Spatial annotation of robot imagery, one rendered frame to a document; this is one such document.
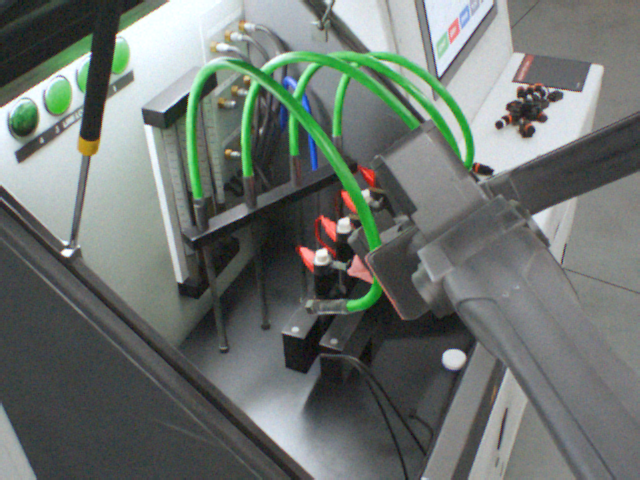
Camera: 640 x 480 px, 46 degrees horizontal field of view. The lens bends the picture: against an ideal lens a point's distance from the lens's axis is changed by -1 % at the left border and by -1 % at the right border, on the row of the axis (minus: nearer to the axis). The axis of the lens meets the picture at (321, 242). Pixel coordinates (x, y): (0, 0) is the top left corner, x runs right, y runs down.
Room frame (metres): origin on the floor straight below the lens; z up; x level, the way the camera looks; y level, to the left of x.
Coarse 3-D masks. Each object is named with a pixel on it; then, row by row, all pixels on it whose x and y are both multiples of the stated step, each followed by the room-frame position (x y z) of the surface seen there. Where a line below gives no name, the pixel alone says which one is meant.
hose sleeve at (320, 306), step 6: (318, 300) 0.73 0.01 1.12; (324, 300) 0.71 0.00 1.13; (330, 300) 0.70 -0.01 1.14; (336, 300) 0.70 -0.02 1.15; (342, 300) 0.69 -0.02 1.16; (348, 300) 0.68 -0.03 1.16; (318, 306) 0.71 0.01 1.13; (324, 306) 0.70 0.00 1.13; (330, 306) 0.69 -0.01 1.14; (336, 306) 0.68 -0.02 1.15; (342, 306) 0.68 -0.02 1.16; (318, 312) 0.71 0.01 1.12; (324, 312) 0.70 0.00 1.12; (330, 312) 0.69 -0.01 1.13; (336, 312) 0.68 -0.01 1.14; (342, 312) 0.68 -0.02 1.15; (348, 312) 0.67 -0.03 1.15
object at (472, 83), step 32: (320, 0) 1.22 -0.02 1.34; (352, 0) 1.19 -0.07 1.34; (384, 0) 1.20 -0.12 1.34; (352, 32) 1.19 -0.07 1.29; (384, 32) 1.17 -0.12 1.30; (416, 32) 1.27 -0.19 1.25; (480, 64) 1.53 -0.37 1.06; (480, 96) 1.51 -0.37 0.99; (512, 416) 1.10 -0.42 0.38; (512, 448) 1.22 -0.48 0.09
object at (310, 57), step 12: (276, 60) 0.94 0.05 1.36; (288, 60) 0.93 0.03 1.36; (300, 60) 0.93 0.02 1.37; (312, 60) 0.92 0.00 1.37; (324, 60) 0.91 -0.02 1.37; (336, 60) 0.91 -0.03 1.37; (348, 72) 0.89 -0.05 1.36; (360, 72) 0.89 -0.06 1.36; (252, 84) 0.96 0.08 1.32; (372, 84) 0.88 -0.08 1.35; (252, 96) 0.96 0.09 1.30; (384, 96) 0.87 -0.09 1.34; (252, 108) 0.97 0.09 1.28; (396, 108) 0.86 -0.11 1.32; (408, 120) 0.86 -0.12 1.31; (252, 180) 0.97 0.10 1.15; (252, 192) 0.97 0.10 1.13; (252, 204) 0.97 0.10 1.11
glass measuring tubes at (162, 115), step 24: (192, 72) 1.07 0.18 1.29; (168, 96) 0.99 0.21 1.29; (144, 120) 0.96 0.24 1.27; (168, 120) 0.96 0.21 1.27; (168, 144) 0.96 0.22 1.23; (216, 144) 1.06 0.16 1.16; (168, 168) 0.97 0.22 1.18; (216, 168) 1.06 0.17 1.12; (168, 192) 0.97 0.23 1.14; (192, 192) 0.99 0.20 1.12; (216, 192) 1.06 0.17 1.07; (168, 216) 0.96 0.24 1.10; (192, 216) 1.00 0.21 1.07; (216, 240) 1.03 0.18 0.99; (192, 264) 0.96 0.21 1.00; (216, 264) 1.01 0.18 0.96; (192, 288) 0.95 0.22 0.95
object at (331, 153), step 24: (240, 72) 0.80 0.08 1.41; (264, 72) 0.78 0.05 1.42; (192, 96) 0.89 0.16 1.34; (288, 96) 0.74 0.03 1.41; (192, 120) 0.90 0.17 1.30; (312, 120) 0.72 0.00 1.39; (192, 144) 0.91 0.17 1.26; (192, 168) 0.92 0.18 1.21; (336, 168) 0.68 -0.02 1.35; (360, 192) 0.67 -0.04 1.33; (360, 216) 0.65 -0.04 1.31
